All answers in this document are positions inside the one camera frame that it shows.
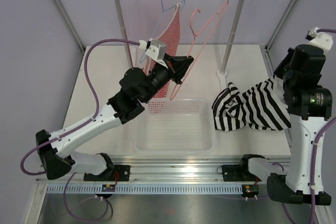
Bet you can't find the red striped tank top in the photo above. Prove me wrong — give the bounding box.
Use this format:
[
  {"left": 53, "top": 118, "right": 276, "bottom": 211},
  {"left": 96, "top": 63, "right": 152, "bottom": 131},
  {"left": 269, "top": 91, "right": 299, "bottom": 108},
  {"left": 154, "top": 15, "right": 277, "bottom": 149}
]
[{"left": 143, "top": 3, "right": 182, "bottom": 98}]

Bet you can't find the aluminium mounting rail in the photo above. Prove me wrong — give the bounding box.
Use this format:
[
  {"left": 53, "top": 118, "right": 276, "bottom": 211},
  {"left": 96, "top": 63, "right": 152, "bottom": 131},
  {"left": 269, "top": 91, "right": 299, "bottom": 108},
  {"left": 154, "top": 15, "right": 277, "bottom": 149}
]
[{"left": 35, "top": 157, "right": 310, "bottom": 183}]

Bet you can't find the white slotted cable duct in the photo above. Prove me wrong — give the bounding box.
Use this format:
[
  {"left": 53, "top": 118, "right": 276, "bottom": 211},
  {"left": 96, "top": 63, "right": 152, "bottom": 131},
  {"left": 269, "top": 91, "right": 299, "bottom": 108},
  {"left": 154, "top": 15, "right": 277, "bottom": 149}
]
[{"left": 46, "top": 184, "right": 243, "bottom": 195}]

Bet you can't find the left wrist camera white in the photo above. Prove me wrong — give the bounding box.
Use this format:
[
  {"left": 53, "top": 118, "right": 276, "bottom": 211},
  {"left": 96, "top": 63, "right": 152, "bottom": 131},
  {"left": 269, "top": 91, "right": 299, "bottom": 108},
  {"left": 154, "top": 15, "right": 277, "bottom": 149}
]
[{"left": 139, "top": 39, "right": 168, "bottom": 68}]

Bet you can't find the white plastic basket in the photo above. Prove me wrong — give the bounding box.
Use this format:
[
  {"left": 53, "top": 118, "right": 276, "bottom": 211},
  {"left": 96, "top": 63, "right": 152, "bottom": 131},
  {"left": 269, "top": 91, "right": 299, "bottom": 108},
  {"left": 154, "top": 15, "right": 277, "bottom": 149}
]
[{"left": 132, "top": 99, "right": 215, "bottom": 155}]

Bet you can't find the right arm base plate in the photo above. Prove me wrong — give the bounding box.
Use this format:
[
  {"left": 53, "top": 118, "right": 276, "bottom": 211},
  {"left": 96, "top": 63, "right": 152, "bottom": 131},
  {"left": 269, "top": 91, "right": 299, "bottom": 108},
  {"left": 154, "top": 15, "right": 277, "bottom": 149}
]
[{"left": 216, "top": 165, "right": 261, "bottom": 183}]

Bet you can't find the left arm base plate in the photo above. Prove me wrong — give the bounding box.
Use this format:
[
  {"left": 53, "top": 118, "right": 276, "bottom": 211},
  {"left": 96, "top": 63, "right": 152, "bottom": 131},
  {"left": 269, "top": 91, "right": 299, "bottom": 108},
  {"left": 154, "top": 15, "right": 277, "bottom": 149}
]
[{"left": 83, "top": 165, "right": 131, "bottom": 182}]

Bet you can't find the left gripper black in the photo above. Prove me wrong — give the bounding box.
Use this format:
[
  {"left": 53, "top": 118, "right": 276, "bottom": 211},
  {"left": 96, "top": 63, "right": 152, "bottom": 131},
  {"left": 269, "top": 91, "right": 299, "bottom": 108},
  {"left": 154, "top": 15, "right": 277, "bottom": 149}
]
[{"left": 141, "top": 54, "right": 194, "bottom": 103}]

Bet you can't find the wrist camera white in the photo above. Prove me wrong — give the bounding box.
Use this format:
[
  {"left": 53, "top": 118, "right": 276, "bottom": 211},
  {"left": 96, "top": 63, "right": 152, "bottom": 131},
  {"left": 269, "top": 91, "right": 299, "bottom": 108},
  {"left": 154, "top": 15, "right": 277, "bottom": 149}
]
[
  {"left": 306, "top": 27, "right": 335, "bottom": 54},
  {"left": 139, "top": 39, "right": 168, "bottom": 68}
]

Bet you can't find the pink wire hanger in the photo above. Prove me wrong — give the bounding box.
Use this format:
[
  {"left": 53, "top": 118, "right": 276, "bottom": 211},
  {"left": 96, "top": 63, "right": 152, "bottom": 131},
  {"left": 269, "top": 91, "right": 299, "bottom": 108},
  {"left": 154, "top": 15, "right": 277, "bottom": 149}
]
[{"left": 169, "top": 0, "right": 232, "bottom": 101}]

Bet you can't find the blue wire hanger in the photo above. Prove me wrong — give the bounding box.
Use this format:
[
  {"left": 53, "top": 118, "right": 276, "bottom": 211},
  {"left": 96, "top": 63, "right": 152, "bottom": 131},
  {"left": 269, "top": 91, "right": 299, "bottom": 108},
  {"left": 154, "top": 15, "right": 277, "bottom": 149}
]
[{"left": 139, "top": 0, "right": 186, "bottom": 63}]

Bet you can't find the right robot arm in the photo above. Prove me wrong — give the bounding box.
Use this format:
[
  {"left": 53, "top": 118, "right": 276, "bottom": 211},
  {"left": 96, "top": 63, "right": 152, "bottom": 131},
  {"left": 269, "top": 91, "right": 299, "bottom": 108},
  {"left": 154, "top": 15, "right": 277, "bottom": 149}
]
[{"left": 238, "top": 44, "right": 332, "bottom": 206}]

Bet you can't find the black white striped tank top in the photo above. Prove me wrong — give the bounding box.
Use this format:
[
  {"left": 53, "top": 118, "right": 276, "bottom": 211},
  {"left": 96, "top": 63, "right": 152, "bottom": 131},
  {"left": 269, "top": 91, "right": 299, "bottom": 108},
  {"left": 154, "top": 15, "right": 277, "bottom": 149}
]
[{"left": 212, "top": 76, "right": 291, "bottom": 132}]

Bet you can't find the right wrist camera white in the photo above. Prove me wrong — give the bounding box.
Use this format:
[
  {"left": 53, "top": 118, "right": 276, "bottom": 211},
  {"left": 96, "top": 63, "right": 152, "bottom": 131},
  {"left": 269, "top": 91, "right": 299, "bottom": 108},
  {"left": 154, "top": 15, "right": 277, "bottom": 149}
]
[{"left": 306, "top": 27, "right": 335, "bottom": 54}]

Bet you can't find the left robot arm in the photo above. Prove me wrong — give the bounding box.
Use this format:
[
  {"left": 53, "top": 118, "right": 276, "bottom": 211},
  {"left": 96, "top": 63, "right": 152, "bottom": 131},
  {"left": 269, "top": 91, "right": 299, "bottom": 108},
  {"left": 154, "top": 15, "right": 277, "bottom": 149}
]
[{"left": 36, "top": 55, "right": 194, "bottom": 181}]

